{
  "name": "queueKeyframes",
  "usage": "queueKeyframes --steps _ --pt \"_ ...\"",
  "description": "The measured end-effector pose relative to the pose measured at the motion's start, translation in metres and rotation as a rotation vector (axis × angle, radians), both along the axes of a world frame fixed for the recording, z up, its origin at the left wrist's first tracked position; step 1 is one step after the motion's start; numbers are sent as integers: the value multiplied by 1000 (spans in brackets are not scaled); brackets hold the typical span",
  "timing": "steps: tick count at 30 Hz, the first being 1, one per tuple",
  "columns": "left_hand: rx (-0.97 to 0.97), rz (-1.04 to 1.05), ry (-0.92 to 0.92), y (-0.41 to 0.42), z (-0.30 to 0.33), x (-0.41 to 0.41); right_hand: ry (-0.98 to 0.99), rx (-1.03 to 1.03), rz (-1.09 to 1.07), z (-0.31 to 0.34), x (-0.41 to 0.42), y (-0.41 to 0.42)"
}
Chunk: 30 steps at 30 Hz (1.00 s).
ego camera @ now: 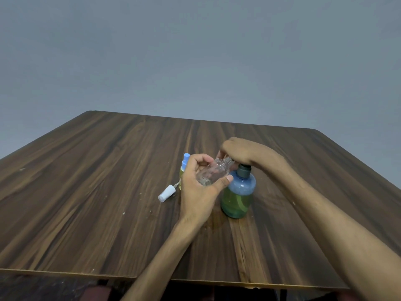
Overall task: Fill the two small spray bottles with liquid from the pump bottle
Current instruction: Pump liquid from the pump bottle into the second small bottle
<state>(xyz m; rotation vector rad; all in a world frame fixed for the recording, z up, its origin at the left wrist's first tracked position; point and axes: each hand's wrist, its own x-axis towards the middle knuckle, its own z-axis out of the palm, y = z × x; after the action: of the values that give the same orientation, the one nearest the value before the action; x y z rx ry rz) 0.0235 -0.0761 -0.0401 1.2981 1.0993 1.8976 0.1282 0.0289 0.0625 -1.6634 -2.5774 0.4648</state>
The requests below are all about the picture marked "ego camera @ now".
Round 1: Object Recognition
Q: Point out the person's left hand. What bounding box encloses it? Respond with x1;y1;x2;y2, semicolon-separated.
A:
179;153;234;227

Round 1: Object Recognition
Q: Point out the person's right hand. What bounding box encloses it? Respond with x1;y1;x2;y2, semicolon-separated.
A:
218;137;284;173

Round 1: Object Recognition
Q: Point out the small clear plastic bottle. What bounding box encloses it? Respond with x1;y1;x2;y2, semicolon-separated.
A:
196;157;235;187

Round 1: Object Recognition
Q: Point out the green pump bottle grey top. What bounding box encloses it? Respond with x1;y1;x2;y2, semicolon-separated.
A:
220;164;256;219

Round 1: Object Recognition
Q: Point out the person's right forearm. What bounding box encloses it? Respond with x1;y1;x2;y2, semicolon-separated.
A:
266;153;401;301

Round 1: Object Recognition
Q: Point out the person's left forearm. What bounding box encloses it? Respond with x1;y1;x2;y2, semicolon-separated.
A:
121;216;204;301

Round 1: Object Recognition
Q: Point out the small spray bottle blue cap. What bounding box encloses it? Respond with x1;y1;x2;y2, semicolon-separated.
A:
179;153;191;190

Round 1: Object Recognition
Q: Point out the white spray cap with tube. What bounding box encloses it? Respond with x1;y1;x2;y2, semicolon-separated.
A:
158;182;181;203

